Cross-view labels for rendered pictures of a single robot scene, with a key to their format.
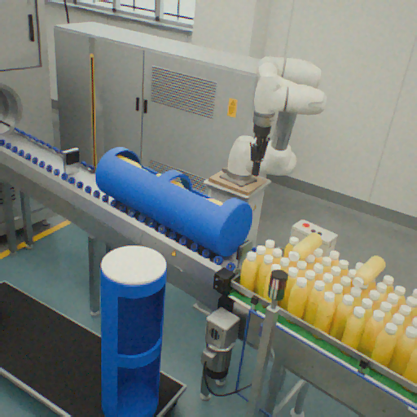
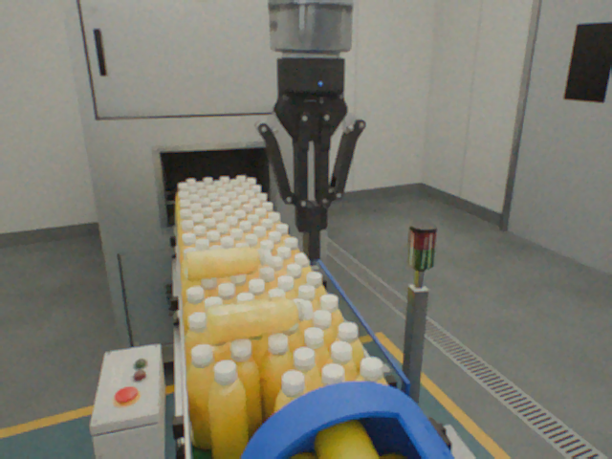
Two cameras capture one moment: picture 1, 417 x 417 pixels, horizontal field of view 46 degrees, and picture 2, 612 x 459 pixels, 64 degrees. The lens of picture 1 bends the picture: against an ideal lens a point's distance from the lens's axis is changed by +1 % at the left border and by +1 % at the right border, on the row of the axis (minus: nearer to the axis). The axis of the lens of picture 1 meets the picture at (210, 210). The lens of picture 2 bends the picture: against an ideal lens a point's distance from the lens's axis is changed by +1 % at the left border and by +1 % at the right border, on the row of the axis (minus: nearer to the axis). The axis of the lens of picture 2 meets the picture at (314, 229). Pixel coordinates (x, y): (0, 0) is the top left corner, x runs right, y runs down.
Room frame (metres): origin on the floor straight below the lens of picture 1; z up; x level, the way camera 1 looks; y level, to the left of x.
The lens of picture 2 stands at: (2.45, 0.16, 1.64)
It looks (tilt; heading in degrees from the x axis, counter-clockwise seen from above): 20 degrees down; 217
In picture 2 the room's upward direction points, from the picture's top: straight up
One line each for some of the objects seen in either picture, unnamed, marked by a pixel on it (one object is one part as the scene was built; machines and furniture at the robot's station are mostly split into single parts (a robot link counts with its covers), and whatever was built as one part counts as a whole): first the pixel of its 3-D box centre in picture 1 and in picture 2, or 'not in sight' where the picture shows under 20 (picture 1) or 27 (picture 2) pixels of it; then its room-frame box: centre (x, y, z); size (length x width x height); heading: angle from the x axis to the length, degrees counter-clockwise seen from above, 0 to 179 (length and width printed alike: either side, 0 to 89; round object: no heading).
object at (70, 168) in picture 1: (72, 162); not in sight; (2.78, 0.89, 1.00); 0.10 x 0.04 x 0.15; 143
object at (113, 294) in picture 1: (132, 340); not in sight; (1.74, 0.30, 0.59); 0.28 x 0.28 x 0.88
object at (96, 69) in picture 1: (98, 164); not in sight; (3.14, 0.82, 0.85); 0.06 x 0.06 x 1.70; 53
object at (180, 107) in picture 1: (158, 123); not in sight; (4.48, 0.59, 0.72); 2.15 x 0.54 x 1.45; 61
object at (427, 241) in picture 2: (278, 280); (422, 237); (1.47, -0.28, 1.23); 0.06 x 0.06 x 0.04
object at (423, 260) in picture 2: (276, 290); (421, 254); (1.47, -0.28, 1.18); 0.06 x 0.06 x 0.05
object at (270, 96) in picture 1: (270, 93); not in sight; (2.01, -0.19, 1.77); 0.13 x 0.11 x 0.16; 87
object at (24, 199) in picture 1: (26, 212); not in sight; (3.25, 1.41, 0.31); 0.06 x 0.06 x 0.63; 53
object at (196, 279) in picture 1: (102, 208); not in sight; (2.61, 0.66, 0.79); 2.17 x 0.29 x 0.34; 53
